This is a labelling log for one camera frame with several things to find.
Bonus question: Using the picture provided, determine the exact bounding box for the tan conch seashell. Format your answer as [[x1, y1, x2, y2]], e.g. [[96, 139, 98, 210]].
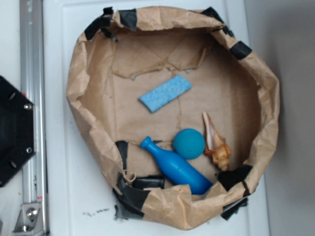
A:
[[202, 112, 232, 171]]

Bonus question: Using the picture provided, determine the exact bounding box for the blue rectangular sponge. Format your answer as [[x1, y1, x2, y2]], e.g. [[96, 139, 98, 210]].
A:
[[139, 75, 192, 113]]

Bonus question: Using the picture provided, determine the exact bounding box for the blue plastic bottle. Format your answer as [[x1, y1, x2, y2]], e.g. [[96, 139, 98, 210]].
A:
[[140, 137, 213, 195]]

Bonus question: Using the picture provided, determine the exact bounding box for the aluminium extrusion rail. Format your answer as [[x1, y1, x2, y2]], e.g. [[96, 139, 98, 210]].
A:
[[20, 0, 50, 236]]

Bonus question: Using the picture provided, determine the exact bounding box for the metal corner bracket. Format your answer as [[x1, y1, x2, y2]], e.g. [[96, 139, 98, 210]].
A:
[[12, 203, 45, 236]]

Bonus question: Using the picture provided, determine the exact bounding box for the teal foam ball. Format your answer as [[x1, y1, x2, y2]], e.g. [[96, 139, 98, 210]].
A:
[[173, 129, 205, 160]]

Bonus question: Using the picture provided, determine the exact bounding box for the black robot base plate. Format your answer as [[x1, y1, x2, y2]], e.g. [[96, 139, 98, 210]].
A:
[[0, 76, 35, 187]]

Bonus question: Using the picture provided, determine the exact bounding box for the brown paper-lined bin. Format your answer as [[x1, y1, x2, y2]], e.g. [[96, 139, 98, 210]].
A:
[[66, 6, 280, 230]]

